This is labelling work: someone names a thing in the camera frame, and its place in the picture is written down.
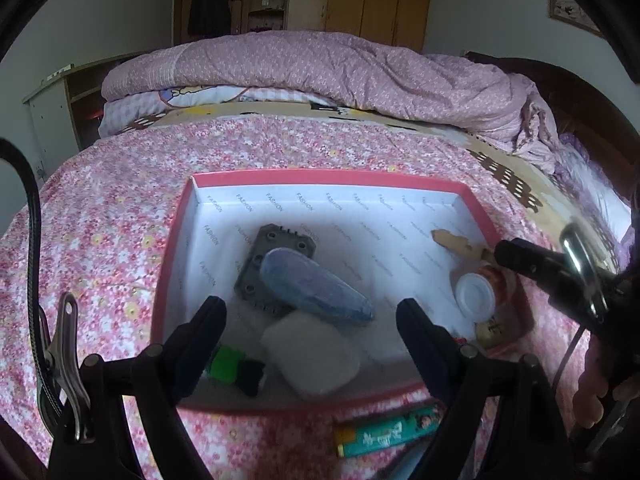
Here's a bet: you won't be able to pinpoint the green tube packet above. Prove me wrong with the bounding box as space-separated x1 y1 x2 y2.
334 402 443 458

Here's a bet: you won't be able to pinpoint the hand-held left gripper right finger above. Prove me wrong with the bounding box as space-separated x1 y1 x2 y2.
395 298 571 480

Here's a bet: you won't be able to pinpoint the white and wood nightstand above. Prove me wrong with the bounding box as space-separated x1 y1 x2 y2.
22 52 146 181

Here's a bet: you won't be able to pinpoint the cartoon print blanket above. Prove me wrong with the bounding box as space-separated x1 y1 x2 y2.
102 85 341 136

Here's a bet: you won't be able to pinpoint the blue glittery oval case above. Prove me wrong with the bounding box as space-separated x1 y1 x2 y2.
259 249 376 328

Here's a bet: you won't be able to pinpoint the pink floral bedsheet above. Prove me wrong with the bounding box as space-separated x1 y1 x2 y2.
0 115 601 480

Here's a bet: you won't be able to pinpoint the pink cardboard box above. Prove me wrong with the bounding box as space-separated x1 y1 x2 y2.
150 170 536 416

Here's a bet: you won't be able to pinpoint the green and black toy figure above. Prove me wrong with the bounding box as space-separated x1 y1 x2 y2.
207 345 266 398

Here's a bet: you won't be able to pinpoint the white pill bottle orange label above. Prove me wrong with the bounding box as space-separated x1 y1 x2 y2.
454 266 518 322

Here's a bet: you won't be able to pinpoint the lilac curved plastic hook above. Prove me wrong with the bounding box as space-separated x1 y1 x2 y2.
395 437 443 480

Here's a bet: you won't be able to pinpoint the lilac pillow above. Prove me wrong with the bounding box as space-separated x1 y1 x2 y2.
552 132 636 261

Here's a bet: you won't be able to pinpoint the framed wall picture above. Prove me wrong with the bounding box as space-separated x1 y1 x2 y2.
547 0 608 38

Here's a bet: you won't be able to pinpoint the wooden wardrobe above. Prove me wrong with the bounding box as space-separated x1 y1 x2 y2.
172 0 433 53

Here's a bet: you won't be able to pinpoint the grey perforated plate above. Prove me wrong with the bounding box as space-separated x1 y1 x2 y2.
234 223 318 317

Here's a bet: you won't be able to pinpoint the black cable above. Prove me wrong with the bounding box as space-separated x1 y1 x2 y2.
550 322 593 396
0 137 66 411

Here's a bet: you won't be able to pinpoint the dark hanging clothes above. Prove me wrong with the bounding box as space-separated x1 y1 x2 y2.
187 0 232 38

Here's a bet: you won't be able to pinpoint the pink quilt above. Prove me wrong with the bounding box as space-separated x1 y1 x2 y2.
100 30 561 171

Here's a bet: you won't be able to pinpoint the dark wooden headboard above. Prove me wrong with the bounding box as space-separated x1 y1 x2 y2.
465 50 640 201

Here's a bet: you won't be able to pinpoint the round wooden chess piece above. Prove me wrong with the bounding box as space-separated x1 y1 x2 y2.
474 310 533 350

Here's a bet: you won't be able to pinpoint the person's right hand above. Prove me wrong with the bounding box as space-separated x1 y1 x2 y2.
574 339 640 429

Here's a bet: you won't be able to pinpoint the metal spring clip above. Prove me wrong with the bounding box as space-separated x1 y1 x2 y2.
559 222 613 318
44 292 96 443

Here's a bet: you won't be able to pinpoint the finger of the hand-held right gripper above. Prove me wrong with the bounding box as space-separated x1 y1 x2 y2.
494 238 571 286

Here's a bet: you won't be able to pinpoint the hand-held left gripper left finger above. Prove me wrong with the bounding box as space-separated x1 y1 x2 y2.
82 296 228 480

